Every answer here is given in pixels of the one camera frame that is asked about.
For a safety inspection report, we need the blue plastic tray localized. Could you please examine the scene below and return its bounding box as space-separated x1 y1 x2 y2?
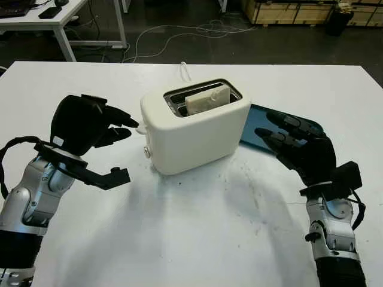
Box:
239 103 324 156

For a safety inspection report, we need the white floor cable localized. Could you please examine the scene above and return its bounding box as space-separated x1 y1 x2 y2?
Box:
124 19 258 63

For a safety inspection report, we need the white two-slot toaster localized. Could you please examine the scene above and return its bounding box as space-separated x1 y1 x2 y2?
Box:
139 78 251 175

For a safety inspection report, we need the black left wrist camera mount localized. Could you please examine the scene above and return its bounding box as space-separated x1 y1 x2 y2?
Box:
33 142 132 191

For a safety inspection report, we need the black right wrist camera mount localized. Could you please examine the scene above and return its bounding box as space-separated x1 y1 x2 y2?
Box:
300 160 362 201

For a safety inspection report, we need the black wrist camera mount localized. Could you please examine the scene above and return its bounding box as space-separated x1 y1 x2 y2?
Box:
33 142 132 191
300 160 362 201

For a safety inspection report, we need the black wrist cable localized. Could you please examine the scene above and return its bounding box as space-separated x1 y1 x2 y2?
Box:
0 136 53 200
346 188 367 231

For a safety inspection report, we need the black waste bin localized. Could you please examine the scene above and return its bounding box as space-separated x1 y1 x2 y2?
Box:
325 2 355 37

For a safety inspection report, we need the black smartphone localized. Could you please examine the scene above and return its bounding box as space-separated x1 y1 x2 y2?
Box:
38 6 63 19

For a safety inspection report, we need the white office desk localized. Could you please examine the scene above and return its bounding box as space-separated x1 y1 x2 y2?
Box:
0 0 128 63

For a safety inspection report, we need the white toaster power cord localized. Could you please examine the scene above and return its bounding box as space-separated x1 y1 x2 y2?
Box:
179 61 194 82

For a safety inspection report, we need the white bread slice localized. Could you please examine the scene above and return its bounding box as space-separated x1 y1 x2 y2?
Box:
184 83 232 117

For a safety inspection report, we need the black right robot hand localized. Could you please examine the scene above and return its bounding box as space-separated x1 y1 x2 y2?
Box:
254 111 339 188

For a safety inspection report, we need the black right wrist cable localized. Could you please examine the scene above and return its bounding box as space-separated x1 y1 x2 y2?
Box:
346 188 367 231

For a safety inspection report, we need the long wooden crate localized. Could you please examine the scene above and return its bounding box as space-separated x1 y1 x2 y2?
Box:
245 0 336 25

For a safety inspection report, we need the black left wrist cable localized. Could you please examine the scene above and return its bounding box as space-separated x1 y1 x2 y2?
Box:
0 136 53 200

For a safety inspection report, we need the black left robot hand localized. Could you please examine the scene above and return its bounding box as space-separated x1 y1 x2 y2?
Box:
49 94 140 156

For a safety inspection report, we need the black keyboard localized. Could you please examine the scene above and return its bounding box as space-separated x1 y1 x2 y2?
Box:
0 0 32 17

